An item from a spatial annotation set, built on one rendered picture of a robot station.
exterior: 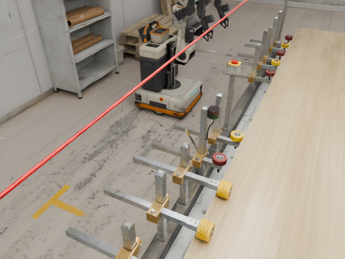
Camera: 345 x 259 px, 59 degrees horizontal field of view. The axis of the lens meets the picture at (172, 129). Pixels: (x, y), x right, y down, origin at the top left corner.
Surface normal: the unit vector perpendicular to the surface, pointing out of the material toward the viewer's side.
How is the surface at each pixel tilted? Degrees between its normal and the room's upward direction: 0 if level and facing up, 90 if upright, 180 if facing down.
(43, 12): 90
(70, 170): 0
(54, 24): 90
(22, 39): 90
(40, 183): 0
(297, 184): 0
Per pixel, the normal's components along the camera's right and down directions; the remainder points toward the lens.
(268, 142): 0.00, -0.82
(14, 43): 0.90, 0.26
